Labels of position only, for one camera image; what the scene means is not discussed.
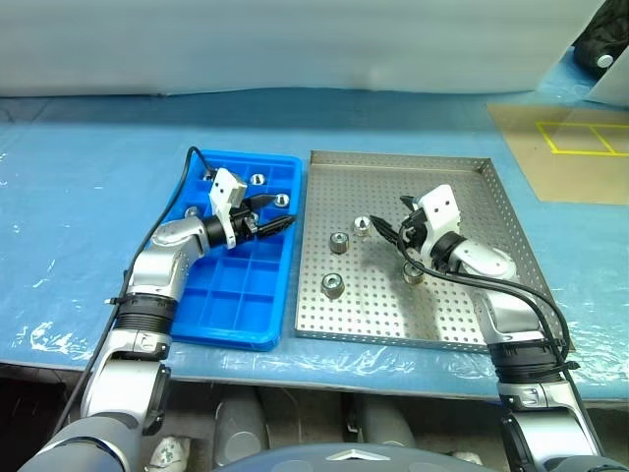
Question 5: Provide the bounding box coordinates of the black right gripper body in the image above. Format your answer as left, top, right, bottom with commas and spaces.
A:
399, 208, 428, 253

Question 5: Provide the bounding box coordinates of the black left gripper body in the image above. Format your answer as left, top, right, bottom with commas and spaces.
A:
230, 208, 260, 246

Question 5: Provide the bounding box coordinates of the blue compartment tray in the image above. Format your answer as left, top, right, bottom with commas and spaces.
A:
169, 148, 304, 353

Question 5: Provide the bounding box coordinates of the perforated metal tray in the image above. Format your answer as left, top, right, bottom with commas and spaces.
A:
293, 149, 575, 353

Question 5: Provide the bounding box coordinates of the brown cardboard sheet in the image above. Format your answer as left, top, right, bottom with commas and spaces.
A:
486, 101, 629, 206

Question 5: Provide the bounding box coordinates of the white foam backdrop panel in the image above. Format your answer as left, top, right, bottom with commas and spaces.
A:
0, 0, 610, 97

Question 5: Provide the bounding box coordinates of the blue plastic table cover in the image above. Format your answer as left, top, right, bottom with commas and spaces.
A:
0, 41, 629, 394

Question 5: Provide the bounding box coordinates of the dark grey rounded shape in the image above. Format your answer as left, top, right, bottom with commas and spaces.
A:
213, 390, 269, 466
351, 395, 419, 448

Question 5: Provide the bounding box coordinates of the blue-grey robot torso shell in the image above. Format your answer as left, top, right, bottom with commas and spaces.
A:
210, 442, 486, 472

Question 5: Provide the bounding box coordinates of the white leaning board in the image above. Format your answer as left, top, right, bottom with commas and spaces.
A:
582, 41, 629, 107

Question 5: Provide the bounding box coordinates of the white patterned lump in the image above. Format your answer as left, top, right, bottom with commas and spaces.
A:
149, 435, 193, 468

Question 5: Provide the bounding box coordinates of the black bag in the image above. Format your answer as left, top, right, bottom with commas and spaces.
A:
574, 0, 629, 80

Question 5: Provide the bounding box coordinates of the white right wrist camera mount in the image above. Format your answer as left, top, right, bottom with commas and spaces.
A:
415, 184, 463, 260

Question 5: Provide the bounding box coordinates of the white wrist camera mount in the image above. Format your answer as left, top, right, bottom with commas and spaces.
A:
207, 167, 248, 251
415, 184, 463, 260

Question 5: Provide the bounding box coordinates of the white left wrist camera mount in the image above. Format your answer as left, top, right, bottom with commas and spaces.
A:
207, 167, 248, 251

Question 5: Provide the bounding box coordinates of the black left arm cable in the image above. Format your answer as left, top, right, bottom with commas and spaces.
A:
57, 146, 217, 434

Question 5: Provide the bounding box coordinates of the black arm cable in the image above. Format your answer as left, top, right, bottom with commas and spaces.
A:
398, 223, 605, 458
57, 146, 217, 434

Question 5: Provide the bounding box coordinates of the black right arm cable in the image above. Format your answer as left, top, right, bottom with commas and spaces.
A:
398, 223, 605, 458

